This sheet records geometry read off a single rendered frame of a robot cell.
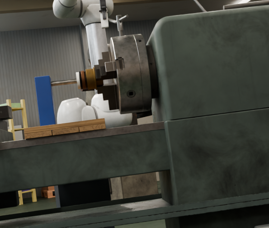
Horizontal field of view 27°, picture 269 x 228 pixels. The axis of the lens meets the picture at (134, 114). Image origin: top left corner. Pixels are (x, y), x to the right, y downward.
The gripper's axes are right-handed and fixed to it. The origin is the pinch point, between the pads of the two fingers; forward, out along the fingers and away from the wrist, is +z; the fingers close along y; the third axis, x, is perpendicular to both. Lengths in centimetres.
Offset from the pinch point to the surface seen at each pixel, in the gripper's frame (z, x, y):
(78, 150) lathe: 57, -15, 22
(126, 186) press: 52, 23, -592
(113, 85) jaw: 30.5, 0.5, 8.5
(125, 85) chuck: 34.1, 4.5, 22.1
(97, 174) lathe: 67, -9, 21
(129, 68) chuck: 28.0, 7.0, 23.8
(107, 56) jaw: 17.3, -0.4, 4.1
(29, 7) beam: -318, -119, -823
